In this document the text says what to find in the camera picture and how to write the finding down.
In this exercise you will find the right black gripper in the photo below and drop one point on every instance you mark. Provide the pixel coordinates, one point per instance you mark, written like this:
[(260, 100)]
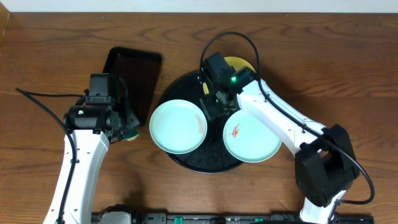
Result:
[(208, 109)]

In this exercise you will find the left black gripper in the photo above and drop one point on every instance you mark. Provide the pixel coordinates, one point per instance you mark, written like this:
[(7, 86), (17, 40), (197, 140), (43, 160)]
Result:
[(125, 123)]

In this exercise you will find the green and yellow sponge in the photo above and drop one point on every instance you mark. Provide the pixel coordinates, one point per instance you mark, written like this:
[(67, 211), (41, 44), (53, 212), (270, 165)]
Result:
[(130, 134)]

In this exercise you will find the yellow plate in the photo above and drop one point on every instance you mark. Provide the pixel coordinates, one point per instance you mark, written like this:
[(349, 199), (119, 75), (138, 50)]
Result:
[(241, 63)]

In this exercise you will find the light green plate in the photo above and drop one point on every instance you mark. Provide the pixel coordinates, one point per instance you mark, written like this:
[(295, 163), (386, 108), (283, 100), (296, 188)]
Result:
[(248, 140), (178, 126)]

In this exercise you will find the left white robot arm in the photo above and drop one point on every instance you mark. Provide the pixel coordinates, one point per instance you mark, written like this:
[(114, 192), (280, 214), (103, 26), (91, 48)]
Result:
[(91, 127)]

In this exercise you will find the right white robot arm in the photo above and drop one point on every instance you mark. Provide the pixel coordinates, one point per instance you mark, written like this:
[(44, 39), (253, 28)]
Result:
[(325, 163)]

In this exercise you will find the dark rectangular water tray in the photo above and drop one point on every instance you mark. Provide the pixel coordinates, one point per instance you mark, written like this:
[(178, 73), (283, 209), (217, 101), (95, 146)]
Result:
[(140, 71)]

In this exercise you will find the round black tray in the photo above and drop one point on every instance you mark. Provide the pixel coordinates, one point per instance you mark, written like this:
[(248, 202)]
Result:
[(211, 156)]

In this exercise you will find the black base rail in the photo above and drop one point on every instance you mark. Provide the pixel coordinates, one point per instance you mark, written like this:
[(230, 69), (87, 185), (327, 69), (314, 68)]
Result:
[(163, 218)]

